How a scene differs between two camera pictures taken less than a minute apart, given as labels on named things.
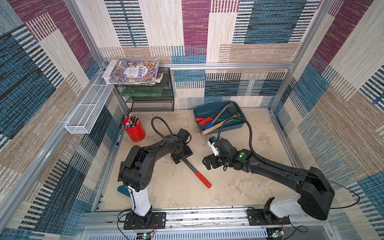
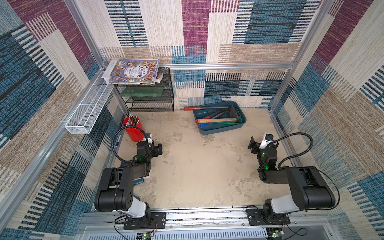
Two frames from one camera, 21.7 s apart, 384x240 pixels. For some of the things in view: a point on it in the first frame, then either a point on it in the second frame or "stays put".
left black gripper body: [186, 152] -> [155, 152]
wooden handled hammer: [214, 128] -> [200, 120]
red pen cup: [134, 129] stays put
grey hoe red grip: [197, 173] -> [198, 108]
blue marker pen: [118, 141] stays put
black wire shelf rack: [165, 103] stays put
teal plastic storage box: [209, 118] stays put
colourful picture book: [133, 72] stays put
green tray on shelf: [142, 91] stays put
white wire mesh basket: [84, 117] stays put
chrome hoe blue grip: [230, 107] -> [201, 124]
